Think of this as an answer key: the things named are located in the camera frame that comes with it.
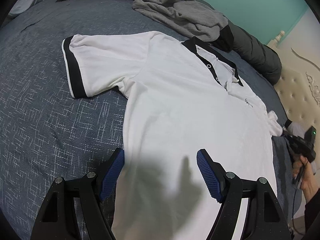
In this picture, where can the white polo shirt black trim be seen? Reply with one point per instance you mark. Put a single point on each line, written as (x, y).
(181, 97)

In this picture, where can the black sleeve right forearm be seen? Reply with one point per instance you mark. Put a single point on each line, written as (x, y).
(312, 218)

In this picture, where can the black garment under sweater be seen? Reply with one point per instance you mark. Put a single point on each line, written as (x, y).
(225, 41)

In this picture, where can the person's right hand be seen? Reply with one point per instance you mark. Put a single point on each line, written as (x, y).
(309, 184)

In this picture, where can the blue patterned bed sheet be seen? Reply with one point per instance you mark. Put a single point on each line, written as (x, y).
(45, 133)

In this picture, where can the cream tufted headboard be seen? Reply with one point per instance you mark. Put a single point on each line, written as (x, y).
(298, 85)

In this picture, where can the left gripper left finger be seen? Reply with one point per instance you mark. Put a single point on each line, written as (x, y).
(56, 218)

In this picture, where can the dark grey rolled duvet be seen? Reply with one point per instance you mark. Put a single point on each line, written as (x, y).
(250, 45)

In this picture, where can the grey knit sweater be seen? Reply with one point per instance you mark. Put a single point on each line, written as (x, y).
(188, 17)

